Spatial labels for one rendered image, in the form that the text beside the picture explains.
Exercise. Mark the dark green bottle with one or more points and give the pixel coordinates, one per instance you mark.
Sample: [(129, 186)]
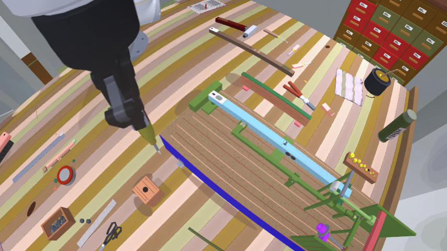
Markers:
[(396, 126)]

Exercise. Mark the green block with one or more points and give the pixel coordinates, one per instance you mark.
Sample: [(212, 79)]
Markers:
[(204, 97)]

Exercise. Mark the red round tin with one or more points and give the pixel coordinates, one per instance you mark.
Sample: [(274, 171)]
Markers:
[(65, 174)]

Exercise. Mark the green action frame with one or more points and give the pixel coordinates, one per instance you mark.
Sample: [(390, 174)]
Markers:
[(265, 155)]

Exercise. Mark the grey steel ruler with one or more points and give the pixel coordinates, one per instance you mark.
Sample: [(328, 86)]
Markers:
[(38, 158)]

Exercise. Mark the pink brush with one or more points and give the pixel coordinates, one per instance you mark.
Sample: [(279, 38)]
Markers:
[(5, 144)]

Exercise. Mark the dark red bar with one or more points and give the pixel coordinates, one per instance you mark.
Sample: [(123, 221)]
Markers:
[(230, 23)]

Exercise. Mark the brown box with dark pellets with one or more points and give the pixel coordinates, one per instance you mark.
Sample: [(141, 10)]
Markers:
[(57, 224)]

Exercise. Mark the brown door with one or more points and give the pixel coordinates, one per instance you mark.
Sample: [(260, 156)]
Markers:
[(36, 68)]

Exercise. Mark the brown block with yellow pegs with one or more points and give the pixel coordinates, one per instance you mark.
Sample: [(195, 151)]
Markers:
[(359, 169)]

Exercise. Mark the small pink block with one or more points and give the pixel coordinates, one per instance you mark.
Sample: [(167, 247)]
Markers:
[(298, 123), (245, 88)]

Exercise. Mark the pink striped cloth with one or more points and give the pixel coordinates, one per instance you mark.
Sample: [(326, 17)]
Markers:
[(348, 86)]

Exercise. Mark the long brown wooden key stick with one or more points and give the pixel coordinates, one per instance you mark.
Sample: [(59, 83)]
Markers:
[(251, 50)]

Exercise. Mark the printed paper sheet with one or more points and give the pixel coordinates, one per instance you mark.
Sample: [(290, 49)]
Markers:
[(206, 5)]

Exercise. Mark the brown rail with green felt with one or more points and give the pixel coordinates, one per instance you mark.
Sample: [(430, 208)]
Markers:
[(276, 99)]

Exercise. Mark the red and green drawer cabinet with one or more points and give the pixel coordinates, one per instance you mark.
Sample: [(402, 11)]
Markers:
[(394, 35)]

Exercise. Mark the black scissors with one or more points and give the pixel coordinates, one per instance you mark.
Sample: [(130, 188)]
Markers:
[(111, 233)]

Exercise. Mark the light grey ruler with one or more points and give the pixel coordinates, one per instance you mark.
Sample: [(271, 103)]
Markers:
[(97, 223)]

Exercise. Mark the grey hammer shank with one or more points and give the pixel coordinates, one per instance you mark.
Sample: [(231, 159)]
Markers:
[(347, 183)]

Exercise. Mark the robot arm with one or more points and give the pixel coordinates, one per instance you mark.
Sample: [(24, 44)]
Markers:
[(84, 31)]

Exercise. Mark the black pot with yellow glue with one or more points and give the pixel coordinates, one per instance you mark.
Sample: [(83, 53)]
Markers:
[(375, 83)]

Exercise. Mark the white hammer head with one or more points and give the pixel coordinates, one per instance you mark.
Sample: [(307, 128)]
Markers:
[(336, 186)]

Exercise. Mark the pink flat tool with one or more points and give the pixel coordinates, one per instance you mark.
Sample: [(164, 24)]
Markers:
[(59, 156)]

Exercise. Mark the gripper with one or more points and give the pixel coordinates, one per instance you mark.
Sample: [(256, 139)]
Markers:
[(111, 68)]

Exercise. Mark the light blue key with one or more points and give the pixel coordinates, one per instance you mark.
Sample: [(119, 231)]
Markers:
[(265, 134)]

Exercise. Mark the orange tool block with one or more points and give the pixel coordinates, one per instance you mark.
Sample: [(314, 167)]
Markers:
[(146, 191)]

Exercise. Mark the brown action model base board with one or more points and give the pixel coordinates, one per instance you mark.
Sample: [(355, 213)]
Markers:
[(223, 164)]

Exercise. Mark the dark green rod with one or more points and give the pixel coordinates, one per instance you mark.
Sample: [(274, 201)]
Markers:
[(204, 239)]

